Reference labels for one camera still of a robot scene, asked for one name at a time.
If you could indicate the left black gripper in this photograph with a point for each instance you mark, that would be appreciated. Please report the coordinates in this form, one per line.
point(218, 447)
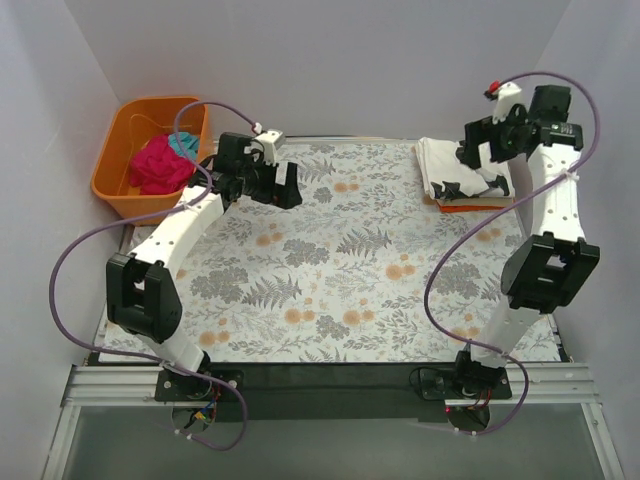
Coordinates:
point(275, 182)

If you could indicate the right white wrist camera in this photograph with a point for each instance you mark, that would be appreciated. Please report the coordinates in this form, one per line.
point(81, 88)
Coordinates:
point(505, 96)

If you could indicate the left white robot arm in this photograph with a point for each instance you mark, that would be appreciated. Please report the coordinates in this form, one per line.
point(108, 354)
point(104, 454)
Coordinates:
point(142, 298)

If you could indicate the crumpled teal shirt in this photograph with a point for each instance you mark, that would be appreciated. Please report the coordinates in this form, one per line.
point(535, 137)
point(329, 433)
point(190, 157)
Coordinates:
point(184, 144)

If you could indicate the crumpled magenta shirt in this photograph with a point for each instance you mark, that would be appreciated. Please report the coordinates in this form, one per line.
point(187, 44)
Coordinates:
point(157, 170)

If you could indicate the floral patterned table mat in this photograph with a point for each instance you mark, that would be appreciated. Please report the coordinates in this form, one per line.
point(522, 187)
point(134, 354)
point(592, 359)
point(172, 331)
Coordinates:
point(366, 269)

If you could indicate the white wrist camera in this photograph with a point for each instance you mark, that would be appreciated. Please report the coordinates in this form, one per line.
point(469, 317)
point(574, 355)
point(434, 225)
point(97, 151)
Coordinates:
point(270, 141)
point(505, 96)

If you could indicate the white t shirt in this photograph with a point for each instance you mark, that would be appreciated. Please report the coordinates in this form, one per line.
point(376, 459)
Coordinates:
point(446, 178)

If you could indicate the orange plastic basket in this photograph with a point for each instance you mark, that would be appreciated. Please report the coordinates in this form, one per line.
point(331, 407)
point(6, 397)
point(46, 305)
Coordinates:
point(134, 125)

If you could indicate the folded orange shirt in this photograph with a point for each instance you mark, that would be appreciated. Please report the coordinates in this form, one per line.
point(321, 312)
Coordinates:
point(454, 209)

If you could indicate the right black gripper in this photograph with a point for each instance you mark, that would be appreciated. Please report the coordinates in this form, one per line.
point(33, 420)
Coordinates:
point(473, 138)

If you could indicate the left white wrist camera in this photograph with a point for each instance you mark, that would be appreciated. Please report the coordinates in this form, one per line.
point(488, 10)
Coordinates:
point(270, 141)

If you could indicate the folded beige shirt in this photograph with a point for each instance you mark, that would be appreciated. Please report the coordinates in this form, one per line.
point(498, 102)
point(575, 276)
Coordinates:
point(497, 202)

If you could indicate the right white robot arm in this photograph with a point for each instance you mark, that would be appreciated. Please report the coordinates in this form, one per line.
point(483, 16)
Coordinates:
point(554, 262)

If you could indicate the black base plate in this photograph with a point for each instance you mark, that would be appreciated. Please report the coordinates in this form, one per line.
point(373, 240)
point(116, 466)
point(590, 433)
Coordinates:
point(329, 391)

